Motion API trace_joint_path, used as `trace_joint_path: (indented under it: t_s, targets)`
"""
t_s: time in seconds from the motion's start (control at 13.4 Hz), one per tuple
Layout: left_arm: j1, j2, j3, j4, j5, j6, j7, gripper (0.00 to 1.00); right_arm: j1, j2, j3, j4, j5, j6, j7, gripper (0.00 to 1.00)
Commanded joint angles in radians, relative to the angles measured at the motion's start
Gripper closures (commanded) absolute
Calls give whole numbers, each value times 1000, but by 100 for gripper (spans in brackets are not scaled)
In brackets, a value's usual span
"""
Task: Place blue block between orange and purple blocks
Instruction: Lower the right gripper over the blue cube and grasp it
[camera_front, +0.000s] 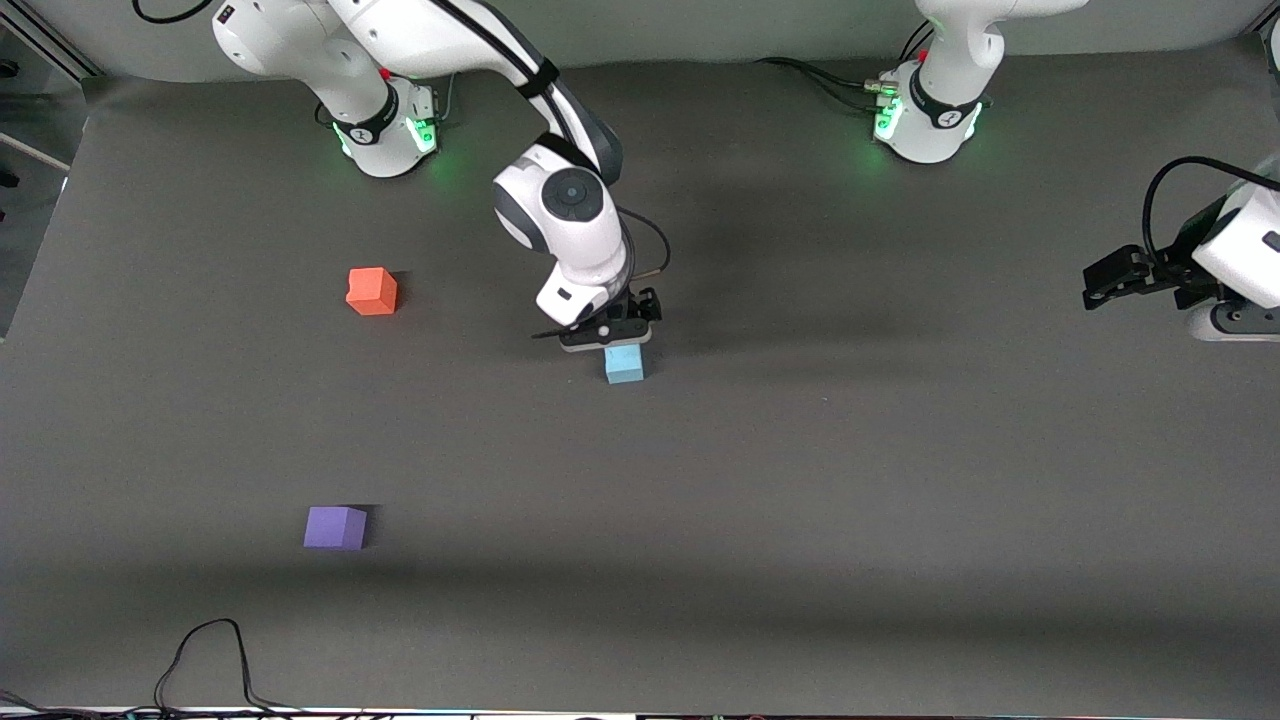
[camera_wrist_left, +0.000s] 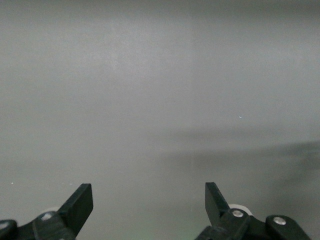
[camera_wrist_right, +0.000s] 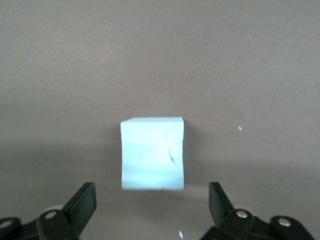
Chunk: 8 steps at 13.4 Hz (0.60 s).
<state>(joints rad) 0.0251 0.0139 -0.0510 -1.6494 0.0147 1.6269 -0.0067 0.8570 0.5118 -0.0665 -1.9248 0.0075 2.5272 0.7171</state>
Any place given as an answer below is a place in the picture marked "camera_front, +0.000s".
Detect orange foam block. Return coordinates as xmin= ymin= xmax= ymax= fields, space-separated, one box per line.
xmin=346 ymin=267 xmax=399 ymax=317

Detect purple foam block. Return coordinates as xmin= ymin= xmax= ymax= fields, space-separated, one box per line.
xmin=303 ymin=505 xmax=368 ymax=551

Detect dark grey table mat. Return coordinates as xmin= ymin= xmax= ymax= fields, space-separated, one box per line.
xmin=0 ymin=35 xmax=1280 ymax=717

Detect thin pale rod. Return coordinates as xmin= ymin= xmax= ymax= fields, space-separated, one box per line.
xmin=0 ymin=132 xmax=73 ymax=173

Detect black left arm wrist cable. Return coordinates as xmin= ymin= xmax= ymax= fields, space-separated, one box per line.
xmin=1143 ymin=156 xmax=1280 ymax=269

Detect black left arm base cables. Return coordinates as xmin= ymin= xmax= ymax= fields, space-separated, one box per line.
xmin=753 ymin=20 xmax=936 ymax=116

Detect black looped cable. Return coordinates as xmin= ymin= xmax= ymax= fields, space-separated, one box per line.
xmin=153 ymin=618 xmax=301 ymax=717

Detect aluminium frame rail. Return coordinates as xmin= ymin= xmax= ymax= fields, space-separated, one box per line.
xmin=0 ymin=0 xmax=105 ymax=83

